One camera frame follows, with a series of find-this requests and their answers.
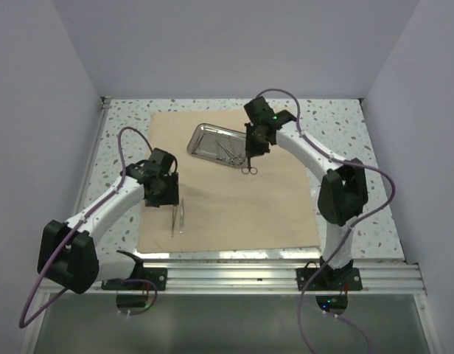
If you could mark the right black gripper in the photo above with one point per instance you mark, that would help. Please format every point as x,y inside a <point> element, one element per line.
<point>251,150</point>

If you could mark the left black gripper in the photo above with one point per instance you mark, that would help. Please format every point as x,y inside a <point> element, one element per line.
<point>171,197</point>

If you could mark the steel tweezers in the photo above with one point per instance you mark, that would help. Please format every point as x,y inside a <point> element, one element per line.
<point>182,217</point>
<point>174,217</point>

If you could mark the steel surgical scissors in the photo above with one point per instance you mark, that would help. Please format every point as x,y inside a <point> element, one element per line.
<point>249,169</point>

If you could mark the steel instrument tray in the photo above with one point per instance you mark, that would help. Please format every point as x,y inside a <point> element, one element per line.
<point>202,144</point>

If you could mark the beige surgical cloth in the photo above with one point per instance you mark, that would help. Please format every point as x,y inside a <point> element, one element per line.
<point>226,210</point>

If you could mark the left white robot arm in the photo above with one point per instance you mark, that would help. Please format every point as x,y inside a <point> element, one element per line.
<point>68,253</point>

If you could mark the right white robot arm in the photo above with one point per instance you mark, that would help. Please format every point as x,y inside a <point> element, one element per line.
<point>343,190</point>

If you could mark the steel forceps with rings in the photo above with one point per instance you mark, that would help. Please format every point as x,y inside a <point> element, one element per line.
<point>232,158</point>

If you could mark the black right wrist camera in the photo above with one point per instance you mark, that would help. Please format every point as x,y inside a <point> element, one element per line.
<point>260,113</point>

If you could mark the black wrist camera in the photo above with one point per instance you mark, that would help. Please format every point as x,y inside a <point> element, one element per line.
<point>260,113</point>
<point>162,161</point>

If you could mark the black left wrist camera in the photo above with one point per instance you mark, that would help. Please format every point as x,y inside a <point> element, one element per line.
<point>162,161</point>

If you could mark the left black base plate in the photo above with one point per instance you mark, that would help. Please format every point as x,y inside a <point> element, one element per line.
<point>141,278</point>

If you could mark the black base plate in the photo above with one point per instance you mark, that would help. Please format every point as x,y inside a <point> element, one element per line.
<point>313,278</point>
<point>141,278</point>

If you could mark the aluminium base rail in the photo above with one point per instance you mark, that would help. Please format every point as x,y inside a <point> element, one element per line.
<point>278,277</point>

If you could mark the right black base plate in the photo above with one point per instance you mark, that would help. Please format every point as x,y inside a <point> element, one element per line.
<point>313,278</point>

